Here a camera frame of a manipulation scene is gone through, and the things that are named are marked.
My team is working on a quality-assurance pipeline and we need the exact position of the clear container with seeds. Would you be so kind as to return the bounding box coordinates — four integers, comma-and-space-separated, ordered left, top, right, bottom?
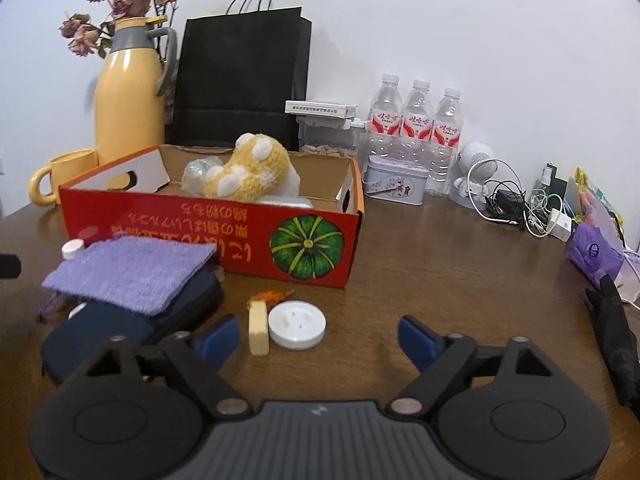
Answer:
296, 116, 366, 158

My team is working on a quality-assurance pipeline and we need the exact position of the left water bottle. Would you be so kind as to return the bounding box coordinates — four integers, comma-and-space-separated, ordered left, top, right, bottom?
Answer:
366, 74, 402, 157

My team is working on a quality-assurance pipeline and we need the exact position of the tangled cables and charger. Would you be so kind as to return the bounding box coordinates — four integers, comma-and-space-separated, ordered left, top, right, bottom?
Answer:
466, 158, 582, 243

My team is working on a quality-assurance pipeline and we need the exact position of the crumpled iridescent plastic wrap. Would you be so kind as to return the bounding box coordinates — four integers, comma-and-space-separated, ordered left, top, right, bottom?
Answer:
181, 156, 224, 197

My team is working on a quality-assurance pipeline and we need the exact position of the black paper shopping bag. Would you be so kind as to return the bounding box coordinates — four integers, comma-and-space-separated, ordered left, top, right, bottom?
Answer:
167, 6, 312, 151

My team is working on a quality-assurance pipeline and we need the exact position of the right water bottle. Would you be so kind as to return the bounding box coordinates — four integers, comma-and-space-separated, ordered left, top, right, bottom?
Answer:
425, 88, 463, 196

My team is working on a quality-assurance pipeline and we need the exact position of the colourful snack packet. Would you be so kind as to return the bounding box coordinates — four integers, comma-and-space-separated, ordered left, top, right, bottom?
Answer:
574, 167, 625, 250

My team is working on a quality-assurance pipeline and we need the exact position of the purple tissue pack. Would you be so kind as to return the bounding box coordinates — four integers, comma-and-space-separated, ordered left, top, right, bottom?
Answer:
566, 223, 639, 308

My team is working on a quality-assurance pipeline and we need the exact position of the middle water bottle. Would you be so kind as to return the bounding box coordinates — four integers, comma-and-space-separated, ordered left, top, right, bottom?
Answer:
400, 79, 434, 165

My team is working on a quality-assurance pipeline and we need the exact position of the yellow white plush toy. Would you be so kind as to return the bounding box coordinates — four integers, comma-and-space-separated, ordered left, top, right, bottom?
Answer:
203, 133, 300, 203

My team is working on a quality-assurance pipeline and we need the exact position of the white robot figurine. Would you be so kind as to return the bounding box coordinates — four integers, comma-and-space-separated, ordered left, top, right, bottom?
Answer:
449, 141, 498, 212

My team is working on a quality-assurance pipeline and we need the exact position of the red pumpkin cardboard box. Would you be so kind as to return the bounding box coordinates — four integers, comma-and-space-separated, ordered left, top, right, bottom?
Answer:
58, 145, 364, 288

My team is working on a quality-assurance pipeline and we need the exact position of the water bottle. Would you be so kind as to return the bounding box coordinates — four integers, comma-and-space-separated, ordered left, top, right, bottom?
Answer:
400, 79, 434, 165
366, 74, 402, 157
425, 88, 463, 196

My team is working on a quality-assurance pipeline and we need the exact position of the yellow thermos jug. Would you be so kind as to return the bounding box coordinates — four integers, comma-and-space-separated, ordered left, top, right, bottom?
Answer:
94, 16, 178, 165

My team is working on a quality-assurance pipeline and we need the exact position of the lavender tin box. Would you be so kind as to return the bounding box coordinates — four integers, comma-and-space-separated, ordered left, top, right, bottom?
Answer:
363, 155, 427, 206

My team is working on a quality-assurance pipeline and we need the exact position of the purple knitted cloth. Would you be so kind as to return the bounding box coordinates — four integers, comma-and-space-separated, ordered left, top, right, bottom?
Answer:
42, 236, 216, 315

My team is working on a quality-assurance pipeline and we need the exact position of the navy blue zipper pouch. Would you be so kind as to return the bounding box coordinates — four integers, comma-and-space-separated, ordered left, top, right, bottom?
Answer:
40, 270, 221, 385

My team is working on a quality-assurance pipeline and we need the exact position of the white round plastic disc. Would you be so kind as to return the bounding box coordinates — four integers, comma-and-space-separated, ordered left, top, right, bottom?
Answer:
268, 300, 326, 350

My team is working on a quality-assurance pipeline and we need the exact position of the yellow rectangular eraser block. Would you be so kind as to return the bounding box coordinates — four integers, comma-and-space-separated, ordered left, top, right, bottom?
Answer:
248, 300, 270, 356

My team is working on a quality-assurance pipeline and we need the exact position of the yellow ceramic mug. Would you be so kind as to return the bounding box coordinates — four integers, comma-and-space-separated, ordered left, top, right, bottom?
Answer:
28, 148, 98, 207

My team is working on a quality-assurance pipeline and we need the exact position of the white flat carton box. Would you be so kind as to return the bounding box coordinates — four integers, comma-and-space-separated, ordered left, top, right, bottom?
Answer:
284, 100, 357, 119

